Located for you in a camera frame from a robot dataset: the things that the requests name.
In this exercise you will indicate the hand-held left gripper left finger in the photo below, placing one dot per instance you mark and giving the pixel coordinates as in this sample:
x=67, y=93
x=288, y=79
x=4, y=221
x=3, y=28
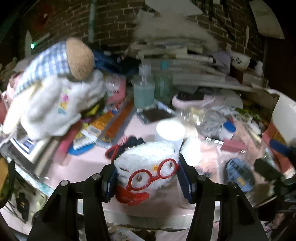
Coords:
x=111, y=183

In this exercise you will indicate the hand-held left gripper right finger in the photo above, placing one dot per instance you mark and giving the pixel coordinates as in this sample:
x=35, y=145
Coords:
x=185, y=183

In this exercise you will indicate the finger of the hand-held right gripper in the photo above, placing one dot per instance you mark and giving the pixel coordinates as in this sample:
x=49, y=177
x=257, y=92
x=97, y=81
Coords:
x=268, y=169
x=281, y=147

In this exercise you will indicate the blue comb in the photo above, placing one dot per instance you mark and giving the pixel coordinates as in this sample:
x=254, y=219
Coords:
x=240, y=171

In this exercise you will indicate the pink and white paper bag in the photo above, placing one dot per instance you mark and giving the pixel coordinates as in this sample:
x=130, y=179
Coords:
x=284, y=111

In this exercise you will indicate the white plush with red glasses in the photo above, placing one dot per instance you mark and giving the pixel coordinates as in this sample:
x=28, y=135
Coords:
x=143, y=160

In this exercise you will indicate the pink small box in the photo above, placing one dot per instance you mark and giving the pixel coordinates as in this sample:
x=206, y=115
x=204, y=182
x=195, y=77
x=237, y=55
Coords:
x=233, y=146

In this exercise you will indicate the green snack packet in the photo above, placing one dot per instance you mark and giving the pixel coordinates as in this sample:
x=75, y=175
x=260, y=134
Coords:
x=249, y=113

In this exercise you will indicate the blue flat item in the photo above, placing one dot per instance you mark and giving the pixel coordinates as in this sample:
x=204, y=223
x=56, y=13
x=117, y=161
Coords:
x=78, y=150

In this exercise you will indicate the white round jar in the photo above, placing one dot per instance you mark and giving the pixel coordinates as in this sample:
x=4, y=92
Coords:
x=170, y=131

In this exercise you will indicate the white bottle with blue cap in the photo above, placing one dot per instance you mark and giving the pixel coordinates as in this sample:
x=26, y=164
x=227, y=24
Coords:
x=229, y=127

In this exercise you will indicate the brown long packet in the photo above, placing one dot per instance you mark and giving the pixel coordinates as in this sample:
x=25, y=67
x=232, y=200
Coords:
x=120, y=118

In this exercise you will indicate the clear plastic wrapper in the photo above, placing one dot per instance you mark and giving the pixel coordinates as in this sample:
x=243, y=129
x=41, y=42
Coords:
x=201, y=118

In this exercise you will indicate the dark card in clear sleeve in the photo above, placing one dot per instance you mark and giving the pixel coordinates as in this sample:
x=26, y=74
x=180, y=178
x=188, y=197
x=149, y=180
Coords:
x=157, y=114

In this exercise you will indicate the white pen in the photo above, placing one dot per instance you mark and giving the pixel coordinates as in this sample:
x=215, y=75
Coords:
x=165, y=107

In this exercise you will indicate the pink oval device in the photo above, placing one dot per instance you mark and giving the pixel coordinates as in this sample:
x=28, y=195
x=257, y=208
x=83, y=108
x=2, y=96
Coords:
x=185, y=102

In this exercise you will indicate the small white bottle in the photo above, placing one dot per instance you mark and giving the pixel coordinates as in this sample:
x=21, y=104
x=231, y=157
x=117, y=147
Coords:
x=259, y=68

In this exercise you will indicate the white box with blue label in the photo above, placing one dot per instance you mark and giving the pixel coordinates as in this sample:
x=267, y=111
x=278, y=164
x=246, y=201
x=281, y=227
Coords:
x=25, y=148

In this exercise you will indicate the pink pouch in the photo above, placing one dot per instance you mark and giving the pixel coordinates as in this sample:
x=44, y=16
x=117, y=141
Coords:
x=119, y=90

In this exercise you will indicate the white panda bowl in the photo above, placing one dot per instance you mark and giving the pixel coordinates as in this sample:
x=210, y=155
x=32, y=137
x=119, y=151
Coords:
x=240, y=61

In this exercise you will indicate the clear bottle pale blue liquid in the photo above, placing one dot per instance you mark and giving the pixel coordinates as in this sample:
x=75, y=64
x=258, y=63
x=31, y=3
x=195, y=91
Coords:
x=143, y=92

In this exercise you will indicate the bear plush in white coat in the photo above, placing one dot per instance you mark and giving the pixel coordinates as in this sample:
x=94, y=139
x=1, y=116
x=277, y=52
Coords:
x=50, y=104

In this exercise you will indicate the green bottle with blue cap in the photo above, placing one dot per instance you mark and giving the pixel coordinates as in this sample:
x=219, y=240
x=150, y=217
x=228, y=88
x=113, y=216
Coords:
x=163, y=85

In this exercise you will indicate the purple cloth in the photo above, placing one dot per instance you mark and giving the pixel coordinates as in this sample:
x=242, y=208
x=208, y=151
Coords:
x=222, y=60

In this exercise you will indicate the stack of books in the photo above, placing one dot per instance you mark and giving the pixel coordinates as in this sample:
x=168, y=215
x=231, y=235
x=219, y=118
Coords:
x=192, y=69

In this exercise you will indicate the blue plastic bag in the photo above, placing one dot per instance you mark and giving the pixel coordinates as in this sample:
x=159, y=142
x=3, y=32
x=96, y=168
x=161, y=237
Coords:
x=108, y=61

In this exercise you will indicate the hanging beige paper bag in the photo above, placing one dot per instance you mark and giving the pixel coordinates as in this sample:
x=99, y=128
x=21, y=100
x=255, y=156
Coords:
x=266, y=20

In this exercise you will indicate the white fluffy fur piece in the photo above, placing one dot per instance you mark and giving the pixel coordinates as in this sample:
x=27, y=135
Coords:
x=168, y=27

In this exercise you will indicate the device with green light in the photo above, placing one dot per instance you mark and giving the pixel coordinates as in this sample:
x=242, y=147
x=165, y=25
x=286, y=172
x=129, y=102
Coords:
x=32, y=45

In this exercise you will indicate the green pipe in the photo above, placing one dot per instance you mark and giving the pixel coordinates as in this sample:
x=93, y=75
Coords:
x=92, y=20

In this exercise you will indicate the white paper sheet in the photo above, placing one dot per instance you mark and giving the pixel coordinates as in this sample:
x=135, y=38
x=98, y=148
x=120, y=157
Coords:
x=175, y=7

